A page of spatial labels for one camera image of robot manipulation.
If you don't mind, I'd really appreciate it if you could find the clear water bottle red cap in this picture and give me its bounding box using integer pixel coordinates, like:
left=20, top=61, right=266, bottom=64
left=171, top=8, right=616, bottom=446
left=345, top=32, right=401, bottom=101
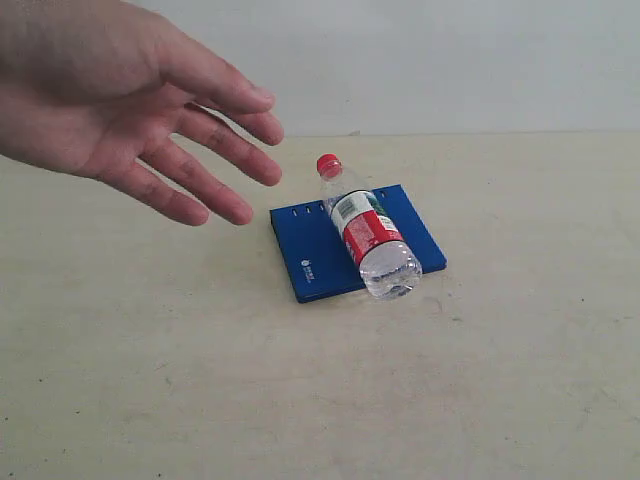
left=316, top=153, right=423, bottom=300

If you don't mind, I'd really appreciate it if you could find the blue ring binder notebook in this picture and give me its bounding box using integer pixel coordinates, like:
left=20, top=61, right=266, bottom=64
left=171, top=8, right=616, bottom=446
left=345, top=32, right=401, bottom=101
left=270, top=184, right=447, bottom=303

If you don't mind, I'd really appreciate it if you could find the person's bare hand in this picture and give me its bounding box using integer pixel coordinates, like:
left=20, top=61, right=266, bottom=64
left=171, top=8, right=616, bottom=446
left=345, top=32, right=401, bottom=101
left=1, top=1, right=284, bottom=226

